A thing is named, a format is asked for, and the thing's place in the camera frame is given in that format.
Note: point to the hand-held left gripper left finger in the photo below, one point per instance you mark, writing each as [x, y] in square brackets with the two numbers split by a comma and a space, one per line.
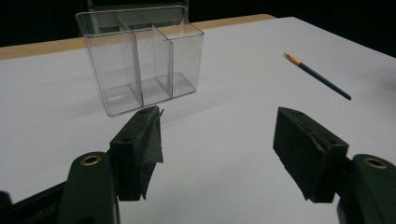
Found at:
[134, 155]

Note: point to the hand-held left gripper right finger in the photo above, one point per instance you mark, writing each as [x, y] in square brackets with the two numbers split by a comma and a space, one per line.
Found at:
[305, 155]

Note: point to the dark blue paintbrush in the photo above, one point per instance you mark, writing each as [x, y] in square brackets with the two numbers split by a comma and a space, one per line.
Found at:
[320, 77]

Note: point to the clear plastic divided organizer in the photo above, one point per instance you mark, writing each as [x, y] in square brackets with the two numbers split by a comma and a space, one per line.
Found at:
[140, 62]

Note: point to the white table sheet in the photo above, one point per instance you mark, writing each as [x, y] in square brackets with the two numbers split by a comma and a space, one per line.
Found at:
[224, 102]

